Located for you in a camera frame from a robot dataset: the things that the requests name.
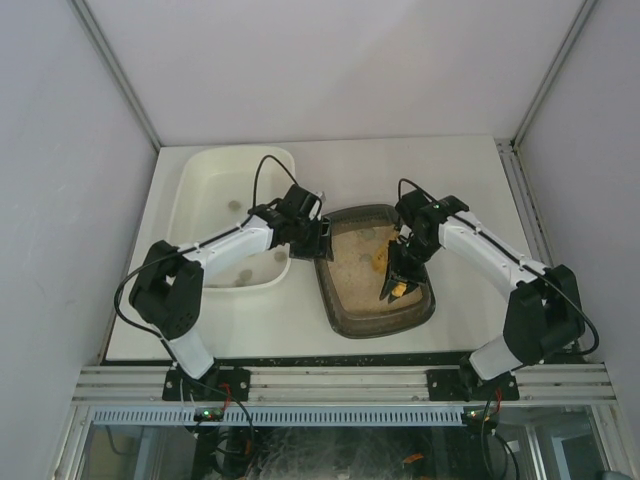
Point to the grey slotted cable duct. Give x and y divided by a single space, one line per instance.
291 416

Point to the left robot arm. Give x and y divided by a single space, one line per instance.
167 292

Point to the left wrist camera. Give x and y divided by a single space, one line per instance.
300 203

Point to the beige litter pellets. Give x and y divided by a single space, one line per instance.
357 285

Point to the white plastic tub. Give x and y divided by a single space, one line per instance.
210 180

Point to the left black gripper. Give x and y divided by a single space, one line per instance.
310 242

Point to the dark brown litter box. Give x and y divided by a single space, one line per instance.
376 325

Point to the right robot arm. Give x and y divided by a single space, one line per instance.
543 314

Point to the yellow litter scoop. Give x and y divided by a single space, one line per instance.
378 261

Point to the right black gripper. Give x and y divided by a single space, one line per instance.
403 261

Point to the aluminium mounting rail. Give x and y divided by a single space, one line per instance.
539 385

